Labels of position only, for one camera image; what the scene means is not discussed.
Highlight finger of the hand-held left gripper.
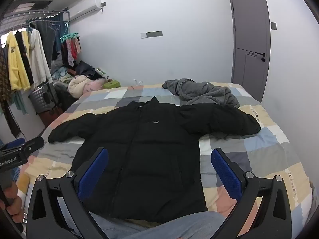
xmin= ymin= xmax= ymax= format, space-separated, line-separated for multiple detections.
xmin=4 ymin=136 xmax=45 ymax=158

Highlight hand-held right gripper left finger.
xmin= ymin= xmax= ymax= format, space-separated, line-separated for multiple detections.
xmin=26 ymin=147 xmax=110 ymax=239

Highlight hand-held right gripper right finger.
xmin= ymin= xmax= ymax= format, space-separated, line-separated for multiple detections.
xmin=211 ymin=147 xmax=292 ymax=239

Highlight black puffer jacket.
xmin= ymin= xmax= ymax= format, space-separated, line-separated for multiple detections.
xmin=48 ymin=96 xmax=261 ymax=223

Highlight small hanging clothes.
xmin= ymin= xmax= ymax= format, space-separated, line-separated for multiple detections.
xmin=61 ymin=37 xmax=81 ymax=67

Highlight metal clothes rack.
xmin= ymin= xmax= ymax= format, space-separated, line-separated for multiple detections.
xmin=0 ymin=9 xmax=71 ymax=46

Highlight person's left hand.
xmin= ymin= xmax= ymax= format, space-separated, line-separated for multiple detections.
xmin=4 ymin=187 xmax=27 ymax=227

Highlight dark red suitcase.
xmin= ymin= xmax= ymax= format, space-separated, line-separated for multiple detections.
xmin=37 ymin=105 xmax=66 ymax=127

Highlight teal hanging garment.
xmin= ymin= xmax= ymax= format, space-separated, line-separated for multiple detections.
xmin=11 ymin=90 xmax=28 ymax=116

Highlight checkered bed blanket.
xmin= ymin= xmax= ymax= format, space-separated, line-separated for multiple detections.
xmin=15 ymin=82 xmax=315 ymax=239

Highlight grey suitcase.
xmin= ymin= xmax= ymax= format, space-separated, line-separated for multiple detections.
xmin=28 ymin=82 xmax=59 ymax=112

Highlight brown patterned hanging garment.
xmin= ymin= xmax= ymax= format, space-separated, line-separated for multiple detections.
xmin=0 ymin=47 xmax=22 ymax=138

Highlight cream plush garment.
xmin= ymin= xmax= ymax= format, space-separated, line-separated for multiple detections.
xmin=68 ymin=76 xmax=91 ymax=98

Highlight yellow fleece robe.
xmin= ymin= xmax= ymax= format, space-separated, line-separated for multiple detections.
xmin=6 ymin=31 xmax=32 ymax=91

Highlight grey fleece robe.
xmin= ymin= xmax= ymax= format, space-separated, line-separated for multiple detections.
xmin=162 ymin=78 xmax=241 ymax=109

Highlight person's jeans leg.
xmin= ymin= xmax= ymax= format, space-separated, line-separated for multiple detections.
xmin=88 ymin=210 xmax=233 ymax=239

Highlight pink plush garment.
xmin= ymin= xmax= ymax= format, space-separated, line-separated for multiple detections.
xmin=85 ymin=79 xmax=107 ymax=93

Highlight black hanging garment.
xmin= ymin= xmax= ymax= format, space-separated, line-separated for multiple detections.
xmin=15 ymin=31 xmax=34 ymax=85

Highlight white hoodie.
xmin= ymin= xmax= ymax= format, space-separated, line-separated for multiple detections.
xmin=29 ymin=28 xmax=53 ymax=87

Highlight dark grey hanging garment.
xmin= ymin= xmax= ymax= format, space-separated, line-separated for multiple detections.
xmin=35 ymin=20 xmax=56 ymax=69

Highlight green clip hanger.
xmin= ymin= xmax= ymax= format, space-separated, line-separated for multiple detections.
xmin=60 ymin=24 xmax=80 ymax=42

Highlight grey door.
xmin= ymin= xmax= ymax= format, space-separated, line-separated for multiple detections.
xmin=229 ymin=0 xmax=272 ymax=102

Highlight white air conditioner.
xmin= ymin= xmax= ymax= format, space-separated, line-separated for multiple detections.
xmin=63 ymin=0 xmax=102 ymax=22

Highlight black door handle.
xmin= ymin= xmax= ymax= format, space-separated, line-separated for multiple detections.
xmin=249 ymin=51 xmax=267 ymax=63

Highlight grey wall panel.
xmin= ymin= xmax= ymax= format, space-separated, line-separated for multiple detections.
xmin=141 ymin=31 xmax=163 ymax=39

